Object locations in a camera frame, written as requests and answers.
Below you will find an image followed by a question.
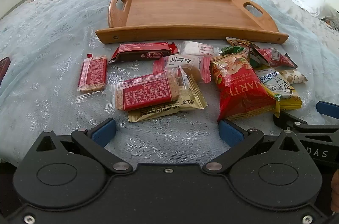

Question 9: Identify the yellow snack packet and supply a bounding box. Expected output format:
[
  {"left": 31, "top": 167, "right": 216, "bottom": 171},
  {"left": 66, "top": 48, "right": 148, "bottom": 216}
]
[{"left": 254, "top": 68, "right": 302, "bottom": 118}]

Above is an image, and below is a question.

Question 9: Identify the pink white cracker packet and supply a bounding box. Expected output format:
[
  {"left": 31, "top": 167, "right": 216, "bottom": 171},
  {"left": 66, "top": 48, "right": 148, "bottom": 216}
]
[{"left": 153, "top": 55, "right": 212, "bottom": 83}]

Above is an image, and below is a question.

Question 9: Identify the brown snack packet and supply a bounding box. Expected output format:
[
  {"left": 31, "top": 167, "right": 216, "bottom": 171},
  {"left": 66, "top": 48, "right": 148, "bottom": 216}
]
[{"left": 226, "top": 37, "right": 251, "bottom": 49}]

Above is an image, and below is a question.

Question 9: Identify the long red snack packet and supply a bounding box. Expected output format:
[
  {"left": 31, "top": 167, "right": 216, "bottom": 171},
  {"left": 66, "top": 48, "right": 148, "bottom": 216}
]
[{"left": 250, "top": 42, "right": 299, "bottom": 69}]

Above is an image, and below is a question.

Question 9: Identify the wooden tray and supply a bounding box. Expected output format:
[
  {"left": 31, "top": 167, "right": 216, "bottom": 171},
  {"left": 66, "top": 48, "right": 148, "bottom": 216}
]
[{"left": 95, "top": 0, "right": 289, "bottom": 45}]

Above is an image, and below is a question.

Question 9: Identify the gold snack packet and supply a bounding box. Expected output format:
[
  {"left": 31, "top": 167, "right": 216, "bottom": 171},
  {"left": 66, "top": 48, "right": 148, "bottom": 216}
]
[{"left": 128, "top": 81, "right": 208, "bottom": 123}]

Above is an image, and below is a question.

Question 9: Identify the beige nut packet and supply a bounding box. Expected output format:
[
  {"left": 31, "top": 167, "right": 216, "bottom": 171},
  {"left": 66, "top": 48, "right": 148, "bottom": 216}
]
[{"left": 279, "top": 69, "right": 308, "bottom": 84}]

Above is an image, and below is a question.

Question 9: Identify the red nut bag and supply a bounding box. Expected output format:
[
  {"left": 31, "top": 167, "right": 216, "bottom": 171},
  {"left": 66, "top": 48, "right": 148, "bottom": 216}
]
[{"left": 210, "top": 51, "right": 276, "bottom": 122}]

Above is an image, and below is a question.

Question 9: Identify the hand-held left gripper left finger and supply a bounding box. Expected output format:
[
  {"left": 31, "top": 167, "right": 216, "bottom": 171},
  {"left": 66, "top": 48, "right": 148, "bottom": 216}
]
[{"left": 34, "top": 118, "right": 133, "bottom": 174}]

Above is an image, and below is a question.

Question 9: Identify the red cereal bar clear wrapper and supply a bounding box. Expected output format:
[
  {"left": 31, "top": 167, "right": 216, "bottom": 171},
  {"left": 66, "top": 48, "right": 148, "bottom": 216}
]
[
  {"left": 105, "top": 71, "right": 196, "bottom": 113},
  {"left": 76, "top": 54, "right": 108, "bottom": 94}
]

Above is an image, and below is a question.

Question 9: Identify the person's right hand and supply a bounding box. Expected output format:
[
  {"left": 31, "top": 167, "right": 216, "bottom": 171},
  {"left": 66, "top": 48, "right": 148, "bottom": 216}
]
[{"left": 331, "top": 168, "right": 339, "bottom": 214}]

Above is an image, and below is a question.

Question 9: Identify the white snack packet red print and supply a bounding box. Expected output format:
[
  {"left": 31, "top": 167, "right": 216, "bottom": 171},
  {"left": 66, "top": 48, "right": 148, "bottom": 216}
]
[{"left": 178, "top": 40, "right": 217, "bottom": 57}]

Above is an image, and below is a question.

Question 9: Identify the dark red chocolate bar packet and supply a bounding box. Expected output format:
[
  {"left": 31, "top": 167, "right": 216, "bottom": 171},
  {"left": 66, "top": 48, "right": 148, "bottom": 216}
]
[{"left": 108, "top": 41, "right": 179, "bottom": 64}]

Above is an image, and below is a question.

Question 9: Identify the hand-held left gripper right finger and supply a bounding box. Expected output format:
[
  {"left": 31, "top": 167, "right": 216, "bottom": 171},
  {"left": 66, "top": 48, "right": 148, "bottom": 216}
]
[{"left": 203, "top": 119, "right": 302, "bottom": 174}]

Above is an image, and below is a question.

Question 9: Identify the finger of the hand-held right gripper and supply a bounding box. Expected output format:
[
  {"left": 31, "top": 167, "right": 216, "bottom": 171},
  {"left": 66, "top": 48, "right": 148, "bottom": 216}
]
[
  {"left": 274, "top": 110, "right": 339, "bottom": 135},
  {"left": 316, "top": 101, "right": 339, "bottom": 119}
]

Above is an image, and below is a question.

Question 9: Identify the green snack packet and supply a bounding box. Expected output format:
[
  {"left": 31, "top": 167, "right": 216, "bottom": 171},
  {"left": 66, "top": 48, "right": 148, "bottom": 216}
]
[{"left": 220, "top": 46, "right": 261, "bottom": 69}]

